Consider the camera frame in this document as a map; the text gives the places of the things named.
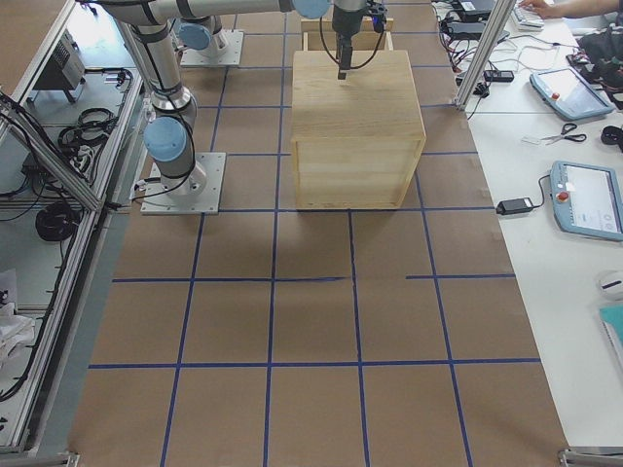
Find person's hand at keyboard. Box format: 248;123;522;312
519;0;562;19

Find white computer mouse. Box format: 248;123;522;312
597;270;623;301

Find small black power adapter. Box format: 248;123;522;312
495;198;534;216

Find coiled black cable bundle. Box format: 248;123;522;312
34;201;82;243

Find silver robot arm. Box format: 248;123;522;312
177;16;228;56
99;1;372;196

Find blue teach pendant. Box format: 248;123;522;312
550;161;622;242
530;67;614;122

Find white computer keyboard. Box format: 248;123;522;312
510;5;544;31

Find near blue teach pendant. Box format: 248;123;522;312
550;161;622;242

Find light wooden drawer cabinet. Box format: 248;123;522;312
291;51;426;210

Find far blue teach pendant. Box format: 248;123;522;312
530;67;614;122

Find wooden drawer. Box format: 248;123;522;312
300;18;395;53

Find teal notebook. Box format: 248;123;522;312
599;305;623;364

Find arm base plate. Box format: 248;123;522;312
178;24;244;68
140;153;226;215

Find black power adapter brick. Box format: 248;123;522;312
440;21;487;41

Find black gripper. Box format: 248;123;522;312
332;0;364;80

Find black scissors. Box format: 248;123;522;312
538;123;587;145

